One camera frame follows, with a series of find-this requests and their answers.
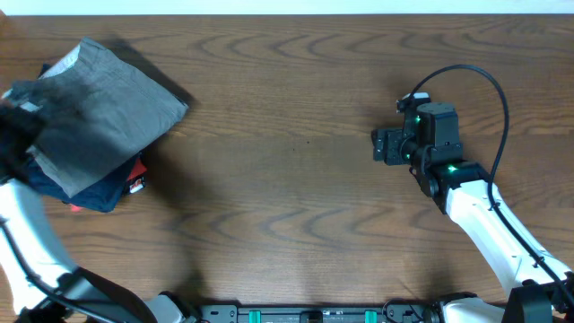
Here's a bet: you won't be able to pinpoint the folded navy blue garment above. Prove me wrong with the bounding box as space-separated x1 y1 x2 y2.
26 62 143 214

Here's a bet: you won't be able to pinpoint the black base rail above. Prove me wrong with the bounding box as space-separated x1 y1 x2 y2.
156 291 443 323

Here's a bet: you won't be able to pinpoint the red garment under stack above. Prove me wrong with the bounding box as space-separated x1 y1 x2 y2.
67 156 147 213

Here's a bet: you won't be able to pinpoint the grey shorts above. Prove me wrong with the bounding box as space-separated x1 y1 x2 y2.
5 38 188 197

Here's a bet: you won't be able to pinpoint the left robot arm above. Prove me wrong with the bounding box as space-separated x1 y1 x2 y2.
1 105 156 322

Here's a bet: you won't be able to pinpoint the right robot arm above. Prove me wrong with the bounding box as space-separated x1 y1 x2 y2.
371 97 573 322

